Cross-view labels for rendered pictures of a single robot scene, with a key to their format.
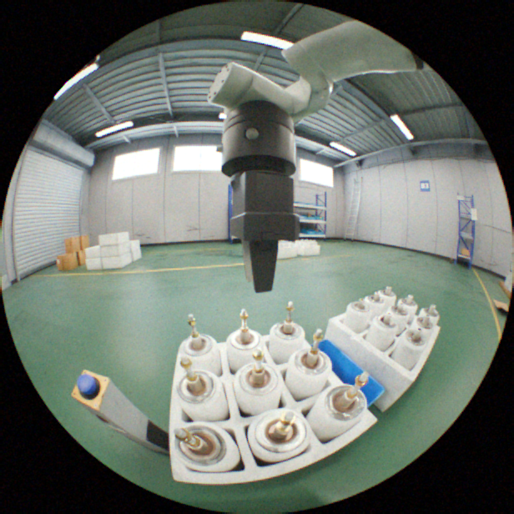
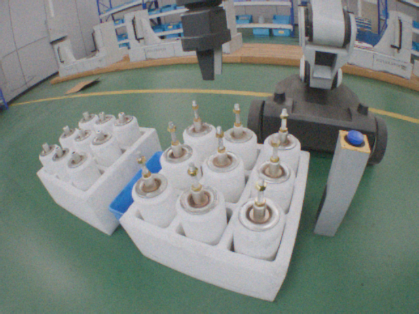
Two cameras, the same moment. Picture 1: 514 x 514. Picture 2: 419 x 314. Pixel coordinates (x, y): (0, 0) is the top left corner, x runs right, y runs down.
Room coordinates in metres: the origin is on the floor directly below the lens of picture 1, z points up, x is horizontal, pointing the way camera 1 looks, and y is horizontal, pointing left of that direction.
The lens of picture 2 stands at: (0.47, 0.26, 0.57)
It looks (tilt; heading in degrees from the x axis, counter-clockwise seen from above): 37 degrees down; 226
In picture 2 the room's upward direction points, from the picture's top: 9 degrees counter-clockwise
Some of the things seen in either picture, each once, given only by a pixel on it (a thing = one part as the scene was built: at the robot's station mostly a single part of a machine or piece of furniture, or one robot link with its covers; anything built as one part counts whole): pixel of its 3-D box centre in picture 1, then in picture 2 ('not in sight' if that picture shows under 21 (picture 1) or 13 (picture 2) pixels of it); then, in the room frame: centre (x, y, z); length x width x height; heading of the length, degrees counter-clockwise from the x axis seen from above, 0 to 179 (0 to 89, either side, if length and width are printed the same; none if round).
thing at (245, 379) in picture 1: (258, 378); (222, 161); (0.17, 0.00, 0.25); 0.08 x 0.08 x 0.01
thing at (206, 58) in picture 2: (253, 258); (205, 64); (0.20, 0.01, 0.48); 0.03 x 0.02 x 0.06; 108
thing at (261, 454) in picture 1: (275, 441); (239, 161); (0.06, -0.03, 0.16); 0.10 x 0.10 x 0.18
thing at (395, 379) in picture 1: (385, 344); (98, 169); (0.33, -0.53, 0.09); 0.39 x 0.39 x 0.18; 18
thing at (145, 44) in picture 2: not in sight; (179, 25); (-1.53, -1.96, 0.45); 1.45 x 0.57 x 0.74; 108
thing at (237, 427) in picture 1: (258, 408); (226, 207); (0.18, 0.00, 0.09); 0.39 x 0.39 x 0.18; 16
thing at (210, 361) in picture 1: (204, 367); (256, 240); (0.26, 0.14, 0.16); 0.10 x 0.10 x 0.18
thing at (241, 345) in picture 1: (244, 339); (199, 199); (0.29, 0.03, 0.25); 0.08 x 0.08 x 0.01
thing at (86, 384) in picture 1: (87, 385); (355, 138); (0.02, 0.26, 0.32); 0.04 x 0.04 x 0.02
